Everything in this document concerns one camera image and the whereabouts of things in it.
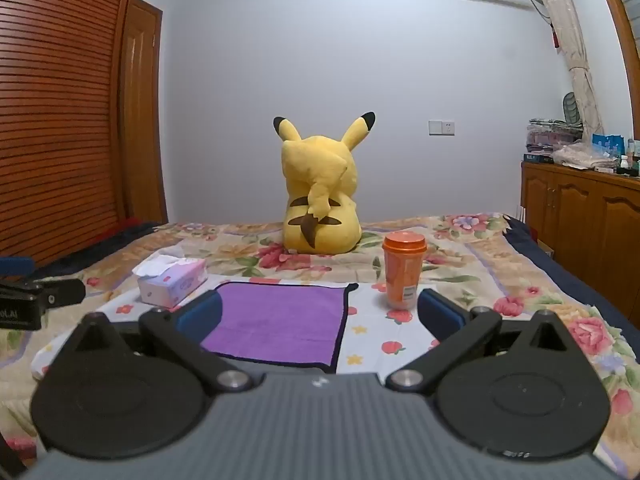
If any white fruit-print cloth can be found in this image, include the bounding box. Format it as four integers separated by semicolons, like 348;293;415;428
30;275;451;377

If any wooden louvered wardrobe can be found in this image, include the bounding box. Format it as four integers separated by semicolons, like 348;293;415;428
0;0;144;269

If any blue packet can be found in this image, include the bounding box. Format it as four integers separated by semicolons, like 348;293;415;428
592;133;626;159

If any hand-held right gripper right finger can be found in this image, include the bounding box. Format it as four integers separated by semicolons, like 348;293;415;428
385;288;577;392

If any wooden cabinet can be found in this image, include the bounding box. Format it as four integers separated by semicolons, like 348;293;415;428
520;160;640;313

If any beige patterned curtain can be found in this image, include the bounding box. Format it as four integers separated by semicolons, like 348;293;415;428
522;0;604;129

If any pink tissue box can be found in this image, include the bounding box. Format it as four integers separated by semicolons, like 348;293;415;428
132;254;209;310

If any wooden window frame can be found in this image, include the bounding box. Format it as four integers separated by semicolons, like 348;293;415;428
590;0;640;128

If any dark green ribbed object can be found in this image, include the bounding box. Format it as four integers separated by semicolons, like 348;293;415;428
562;91;584;127

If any yellow plush toy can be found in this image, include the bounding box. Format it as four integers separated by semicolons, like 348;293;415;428
272;111;377;255

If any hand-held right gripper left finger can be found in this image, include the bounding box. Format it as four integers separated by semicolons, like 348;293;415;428
72;290;254;395

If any wooden door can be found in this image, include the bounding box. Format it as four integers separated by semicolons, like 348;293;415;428
119;0;169;226

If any stack of folded clothes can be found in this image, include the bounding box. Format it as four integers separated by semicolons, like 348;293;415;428
525;118;584;156

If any floral bed blanket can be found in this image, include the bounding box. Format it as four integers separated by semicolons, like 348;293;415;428
0;212;640;480

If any crumpled beige cloth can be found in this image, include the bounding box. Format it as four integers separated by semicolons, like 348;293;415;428
552;142;622;171

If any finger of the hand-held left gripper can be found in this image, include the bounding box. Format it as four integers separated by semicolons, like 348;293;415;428
0;257;35;277
0;278;87;331

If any purple towel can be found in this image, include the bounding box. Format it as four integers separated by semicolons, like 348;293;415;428
200;281;360;374

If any orange lidded cup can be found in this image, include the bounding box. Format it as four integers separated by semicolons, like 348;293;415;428
382;232;428;311

